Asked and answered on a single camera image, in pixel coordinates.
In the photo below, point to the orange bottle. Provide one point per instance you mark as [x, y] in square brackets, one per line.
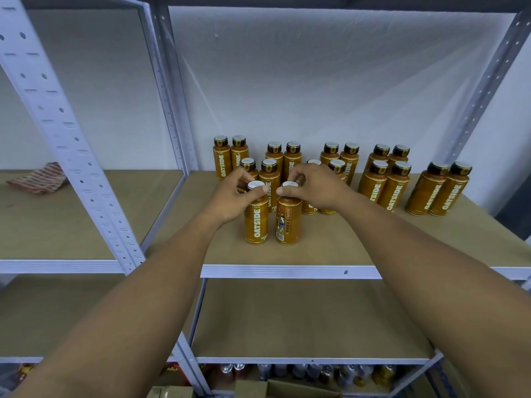
[256, 224]
[288, 224]

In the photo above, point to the red yellow snack packet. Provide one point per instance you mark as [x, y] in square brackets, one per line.
[22, 371]

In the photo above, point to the person's left hand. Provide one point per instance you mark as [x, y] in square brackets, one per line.
[228, 199]

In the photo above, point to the brown cardboard box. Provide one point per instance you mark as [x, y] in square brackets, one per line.
[282, 389]

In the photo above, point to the row of silver cans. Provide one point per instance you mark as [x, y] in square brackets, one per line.
[307, 373]

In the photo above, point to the group of orange Oatside bottles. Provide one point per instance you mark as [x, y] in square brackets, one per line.
[373, 182]

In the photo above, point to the person's left forearm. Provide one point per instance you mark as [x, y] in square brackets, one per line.
[116, 319]

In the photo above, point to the person's right forearm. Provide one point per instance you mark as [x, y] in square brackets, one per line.
[440, 286]

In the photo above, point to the white metal shelving rack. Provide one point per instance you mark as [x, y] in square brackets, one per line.
[332, 236]

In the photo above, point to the printed cardboard carton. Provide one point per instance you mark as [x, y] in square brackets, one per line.
[170, 392]

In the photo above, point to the person's right hand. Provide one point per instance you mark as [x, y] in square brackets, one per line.
[319, 186]

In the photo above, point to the striped red cloth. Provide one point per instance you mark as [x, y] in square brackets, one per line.
[40, 180]

